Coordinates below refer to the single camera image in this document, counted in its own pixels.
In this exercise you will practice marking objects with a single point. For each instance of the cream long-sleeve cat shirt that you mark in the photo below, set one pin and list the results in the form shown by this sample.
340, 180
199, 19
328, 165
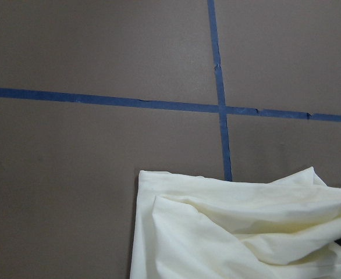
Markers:
197, 227

